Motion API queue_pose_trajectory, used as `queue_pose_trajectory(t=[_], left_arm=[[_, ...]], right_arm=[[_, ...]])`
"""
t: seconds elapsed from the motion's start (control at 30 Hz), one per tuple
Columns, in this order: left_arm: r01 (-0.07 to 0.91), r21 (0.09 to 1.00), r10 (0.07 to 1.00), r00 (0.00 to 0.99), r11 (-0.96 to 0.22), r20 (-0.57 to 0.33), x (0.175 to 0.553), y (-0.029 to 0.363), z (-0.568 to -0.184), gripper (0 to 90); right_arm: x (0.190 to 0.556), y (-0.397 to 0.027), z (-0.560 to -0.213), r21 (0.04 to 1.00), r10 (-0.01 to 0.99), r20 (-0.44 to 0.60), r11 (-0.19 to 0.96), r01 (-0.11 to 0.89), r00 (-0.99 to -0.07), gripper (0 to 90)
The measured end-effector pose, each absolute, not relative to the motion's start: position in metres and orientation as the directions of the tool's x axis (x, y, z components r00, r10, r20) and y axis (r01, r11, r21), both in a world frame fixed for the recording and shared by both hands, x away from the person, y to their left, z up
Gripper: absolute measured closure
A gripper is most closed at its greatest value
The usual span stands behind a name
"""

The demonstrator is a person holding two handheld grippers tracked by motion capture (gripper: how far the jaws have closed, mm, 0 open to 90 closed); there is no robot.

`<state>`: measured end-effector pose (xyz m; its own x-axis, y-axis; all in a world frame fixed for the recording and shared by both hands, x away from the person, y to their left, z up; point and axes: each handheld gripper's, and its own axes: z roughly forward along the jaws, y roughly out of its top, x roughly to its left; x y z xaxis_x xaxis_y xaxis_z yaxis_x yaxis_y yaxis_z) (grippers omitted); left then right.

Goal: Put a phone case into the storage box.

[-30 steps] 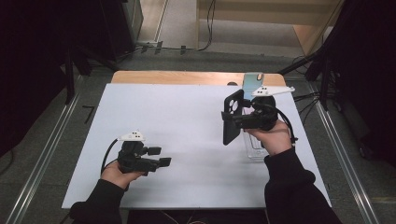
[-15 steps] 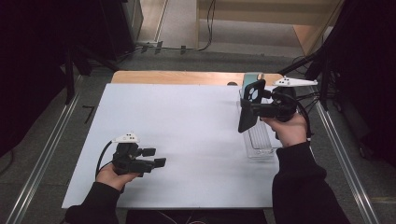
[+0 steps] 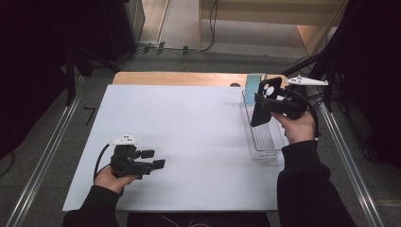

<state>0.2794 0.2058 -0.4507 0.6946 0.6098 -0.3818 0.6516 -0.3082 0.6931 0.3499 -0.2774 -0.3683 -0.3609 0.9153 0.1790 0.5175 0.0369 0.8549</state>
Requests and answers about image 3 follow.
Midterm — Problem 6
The aluminium floor rail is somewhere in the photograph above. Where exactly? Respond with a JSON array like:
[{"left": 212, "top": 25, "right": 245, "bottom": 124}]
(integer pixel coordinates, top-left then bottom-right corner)
[
  {"left": 311, "top": 84, "right": 385, "bottom": 227},
  {"left": 5, "top": 94, "right": 83, "bottom": 227}
]

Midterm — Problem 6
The clear plastic tray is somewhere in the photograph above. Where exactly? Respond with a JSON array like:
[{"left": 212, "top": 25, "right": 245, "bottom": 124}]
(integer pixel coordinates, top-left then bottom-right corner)
[{"left": 239, "top": 89, "right": 288, "bottom": 162}]

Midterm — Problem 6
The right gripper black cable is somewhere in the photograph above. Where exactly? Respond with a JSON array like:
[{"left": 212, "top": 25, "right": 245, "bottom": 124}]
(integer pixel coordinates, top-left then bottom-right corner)
[{"left": 292, "top": 89, "right": 322, "bottom": 140}]

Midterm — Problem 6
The person's left hand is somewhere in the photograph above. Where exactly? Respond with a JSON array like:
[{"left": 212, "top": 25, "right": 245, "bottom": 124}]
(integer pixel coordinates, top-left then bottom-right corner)
[{"left": 94, "top": 166, "right": 140, "bottom": 195}]

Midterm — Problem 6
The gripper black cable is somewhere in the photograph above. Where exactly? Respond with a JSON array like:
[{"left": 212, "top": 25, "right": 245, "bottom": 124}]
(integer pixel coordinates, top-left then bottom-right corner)
[
  {"left": 292, "top": 89, "right": 322, "bottom": 140},
  {"left": 93, "top": 143, "right": 115, "bottom": 183}
]

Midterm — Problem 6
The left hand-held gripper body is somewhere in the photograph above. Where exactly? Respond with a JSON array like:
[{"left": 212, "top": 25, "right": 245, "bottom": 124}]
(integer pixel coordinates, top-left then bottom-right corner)
[{"left": 108, "top": 134, "right": 154, "bottom": 181}]

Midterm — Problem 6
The black phone case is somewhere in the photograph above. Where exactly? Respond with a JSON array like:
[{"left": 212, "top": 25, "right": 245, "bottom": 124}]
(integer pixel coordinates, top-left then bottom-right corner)
[{"left": 250, "top": 77, "right": 284, "bottom": 128}]

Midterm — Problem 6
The black curtain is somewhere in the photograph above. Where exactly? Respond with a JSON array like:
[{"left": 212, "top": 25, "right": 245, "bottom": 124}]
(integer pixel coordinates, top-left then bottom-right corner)
[
  {"left": 0, "top": 0, "right": 75, "bottom": 160},
  {"left": 330, "top": 0, "right": 401, "bottom": 169}
]

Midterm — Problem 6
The black metal stand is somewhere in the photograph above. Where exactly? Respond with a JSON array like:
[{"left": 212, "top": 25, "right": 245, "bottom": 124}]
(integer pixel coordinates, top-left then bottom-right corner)
[{"left": 64, "top": 41, "right": 96, "bottom": 107}]

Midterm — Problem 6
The white table board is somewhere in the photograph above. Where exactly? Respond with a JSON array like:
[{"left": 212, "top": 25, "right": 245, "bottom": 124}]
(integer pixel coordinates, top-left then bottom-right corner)
[{"left": 61, "top": 84, "right": 287, "bottom": 212}]

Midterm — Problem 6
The light wooden shelf unit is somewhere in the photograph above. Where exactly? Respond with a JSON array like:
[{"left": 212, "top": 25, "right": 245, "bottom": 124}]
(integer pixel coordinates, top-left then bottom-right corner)
[{"left": 198, "top": 0, "right": 349, "bottom": 58}]

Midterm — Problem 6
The dark cabinet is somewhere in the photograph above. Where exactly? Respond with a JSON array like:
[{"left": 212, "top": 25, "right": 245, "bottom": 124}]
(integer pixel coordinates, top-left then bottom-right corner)
[{"left": 94, "top": 0, "right": 146, "bottom": 62}]

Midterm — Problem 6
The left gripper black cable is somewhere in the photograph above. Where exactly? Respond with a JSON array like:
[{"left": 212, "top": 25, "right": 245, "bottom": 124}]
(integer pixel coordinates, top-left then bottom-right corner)
[{"left": 93, "top": 143, "right": 115, "bottom": 183}]

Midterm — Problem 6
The black tripod stand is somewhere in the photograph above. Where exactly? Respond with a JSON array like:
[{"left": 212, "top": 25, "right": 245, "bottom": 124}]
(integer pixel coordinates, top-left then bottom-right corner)
[{"left": 282, "top": 51, "right": 337, "bottom": 112}]

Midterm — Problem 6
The person's right hand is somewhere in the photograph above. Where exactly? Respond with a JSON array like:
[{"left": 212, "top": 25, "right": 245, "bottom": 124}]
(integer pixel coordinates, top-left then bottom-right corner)
[{"left": 271, "top": 111, "right": 317, "bottom": 146}]

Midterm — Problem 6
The translucent iridescent phone case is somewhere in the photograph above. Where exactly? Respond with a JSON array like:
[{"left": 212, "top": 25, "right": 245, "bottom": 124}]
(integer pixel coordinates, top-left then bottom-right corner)
[{"left": 244, "top": 73, "right": 268, "bottom": 106}]

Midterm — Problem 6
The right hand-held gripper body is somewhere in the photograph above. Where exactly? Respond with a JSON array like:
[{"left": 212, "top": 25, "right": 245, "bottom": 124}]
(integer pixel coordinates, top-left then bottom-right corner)
[{"left": 268, "top": 75, "right": 329, "bottom": 121}]

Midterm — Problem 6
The black hanging cable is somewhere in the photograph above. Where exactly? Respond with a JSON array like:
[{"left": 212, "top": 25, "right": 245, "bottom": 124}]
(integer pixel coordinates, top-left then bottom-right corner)
[{"left": 200, "top": 0, "right": 220, "bottom": 53}]

